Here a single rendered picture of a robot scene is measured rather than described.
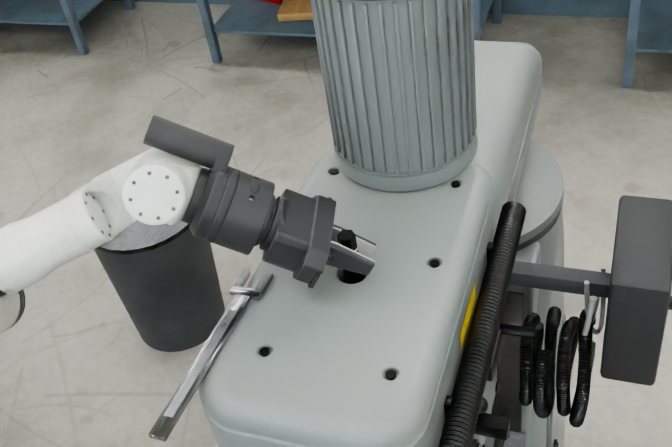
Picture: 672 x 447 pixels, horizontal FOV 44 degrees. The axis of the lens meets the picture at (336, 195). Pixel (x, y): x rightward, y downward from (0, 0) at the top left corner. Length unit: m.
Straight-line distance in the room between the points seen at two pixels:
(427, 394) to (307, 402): 0.12
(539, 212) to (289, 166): 2.91
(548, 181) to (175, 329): 2.15
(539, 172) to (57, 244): 1.00
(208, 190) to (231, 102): 4.09
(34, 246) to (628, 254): 0.80
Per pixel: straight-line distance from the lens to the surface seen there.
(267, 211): 0.91
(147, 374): 3.54
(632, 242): 1.27
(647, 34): 4.84
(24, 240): 0.96
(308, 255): 0.91
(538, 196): 1.59
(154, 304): 3.35
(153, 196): 0.88
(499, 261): 1.11
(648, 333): 1.27
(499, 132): 1.42
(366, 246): 0.98
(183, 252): 3.20
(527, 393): 1.41
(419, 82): 1.00
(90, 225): 0.93
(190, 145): 0.91
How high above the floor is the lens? 2.58
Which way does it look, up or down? 39 degrees down
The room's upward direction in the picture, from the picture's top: 10 degrees counter-clockwise
